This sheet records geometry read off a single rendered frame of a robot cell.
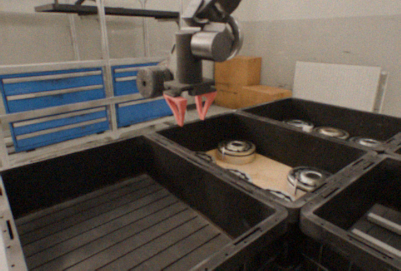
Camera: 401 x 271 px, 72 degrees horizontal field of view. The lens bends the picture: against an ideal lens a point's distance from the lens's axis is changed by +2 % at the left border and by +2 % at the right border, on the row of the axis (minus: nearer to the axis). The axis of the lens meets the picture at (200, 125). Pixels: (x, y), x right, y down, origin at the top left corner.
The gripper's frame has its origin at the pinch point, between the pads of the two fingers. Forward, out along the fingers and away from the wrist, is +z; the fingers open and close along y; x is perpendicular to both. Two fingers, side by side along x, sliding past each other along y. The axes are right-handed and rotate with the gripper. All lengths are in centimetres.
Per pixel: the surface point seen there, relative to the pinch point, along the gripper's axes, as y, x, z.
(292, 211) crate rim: -7.4, -33.2, 1.8
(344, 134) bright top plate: 45.5, -16.0, 11.8
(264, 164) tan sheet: 15.5, -10.5, 13.4
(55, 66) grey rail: 6, 179, 12
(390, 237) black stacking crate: 10.9, -40.4, 12.0
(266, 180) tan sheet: 9.1, -16.3, 12.8
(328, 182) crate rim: 2.5, -32.7, 1.8
